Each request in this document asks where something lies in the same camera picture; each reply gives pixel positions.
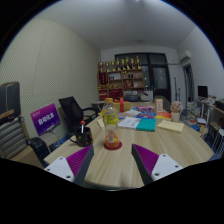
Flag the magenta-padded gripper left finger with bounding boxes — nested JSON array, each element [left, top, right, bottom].
[[43, 144, 95, 187]]

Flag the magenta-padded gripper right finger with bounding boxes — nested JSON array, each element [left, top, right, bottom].
[[130, 143, 184, 186]]

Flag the clear bottle with yellow label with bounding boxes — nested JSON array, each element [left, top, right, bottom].
[[101, 97, 121, 150]]

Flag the black chair armrest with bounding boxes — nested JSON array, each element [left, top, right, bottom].
[[26, 136, 51, 168]]

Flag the pale yellow book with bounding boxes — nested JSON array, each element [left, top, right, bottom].
[[156, 119, 185, 134]]

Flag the black dotted mug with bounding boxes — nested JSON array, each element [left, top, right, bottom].
[[69, 126, 94, 148]]

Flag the teal book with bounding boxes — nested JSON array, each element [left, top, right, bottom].
[[135, 118, 157, 132]]

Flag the orange book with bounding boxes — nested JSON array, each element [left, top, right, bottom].
[[154, 111, 173, 121]]

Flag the purple sign board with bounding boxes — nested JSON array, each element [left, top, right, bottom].
[[30, 103, 61, 137]]

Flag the flat round red coaster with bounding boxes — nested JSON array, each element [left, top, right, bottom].
[[103, 140, 123, 151]]

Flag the blue printed book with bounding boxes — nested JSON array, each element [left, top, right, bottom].
[[135, 112, 158, 120]]

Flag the grey striped chair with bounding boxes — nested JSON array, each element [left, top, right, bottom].
[[0, 116, 29, 160]]

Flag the white book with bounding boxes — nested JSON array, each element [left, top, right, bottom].
[[117, 116, 142, 130]]

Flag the black office chair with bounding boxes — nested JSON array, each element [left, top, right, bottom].
[[58, 96, 99, 134]]

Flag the pink flowers in white pot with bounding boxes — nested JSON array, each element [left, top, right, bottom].
[[169, 100, 184, 123]]

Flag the pink box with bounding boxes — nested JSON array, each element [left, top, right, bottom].
[[136, 105, 155, 113]]

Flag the beige cardboard piece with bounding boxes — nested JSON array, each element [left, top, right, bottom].
[[96, 118, 106, 130]]

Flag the small orange standing box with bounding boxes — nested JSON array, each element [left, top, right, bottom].
[[154, 97, 165, 113]]

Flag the yellow gift box, red ribbon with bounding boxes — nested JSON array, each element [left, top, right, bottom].
[[113, 97, 132, 113]]

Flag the cluttered side desk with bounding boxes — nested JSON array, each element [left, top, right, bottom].
[[194, 96, 224, 126]]

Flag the black computer monitor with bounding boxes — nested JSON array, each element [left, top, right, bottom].
[[197, 85, 209, 99]]

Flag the black framed glass door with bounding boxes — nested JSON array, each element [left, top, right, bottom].
[[114, 52, 172, 103]]

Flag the wooden shelf unit with trophies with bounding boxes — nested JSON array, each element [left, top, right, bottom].
[[97, 55, 145, 101]]

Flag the white wire basket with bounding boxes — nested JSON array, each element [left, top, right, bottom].
[[209, 128, 224, 159]]

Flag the white wall air conditioner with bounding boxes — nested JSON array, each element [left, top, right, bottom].
[[179, 50, 193, 64]]

